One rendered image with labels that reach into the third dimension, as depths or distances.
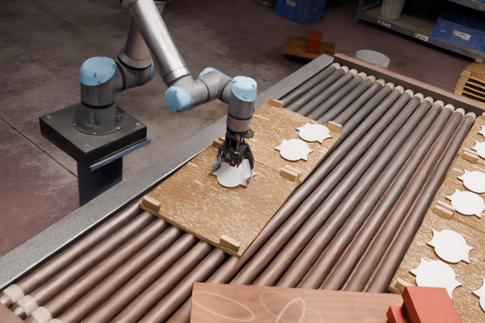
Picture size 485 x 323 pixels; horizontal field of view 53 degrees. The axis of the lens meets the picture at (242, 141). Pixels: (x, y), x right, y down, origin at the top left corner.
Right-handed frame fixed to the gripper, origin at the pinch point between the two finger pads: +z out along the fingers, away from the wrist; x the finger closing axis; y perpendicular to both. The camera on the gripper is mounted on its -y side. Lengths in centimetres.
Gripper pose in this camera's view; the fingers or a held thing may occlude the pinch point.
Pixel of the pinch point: (232, 174)
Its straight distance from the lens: 159.0
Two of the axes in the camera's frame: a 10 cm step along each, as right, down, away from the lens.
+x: 9.1, 3.2, -2.7
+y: -4.0, 4.7, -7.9
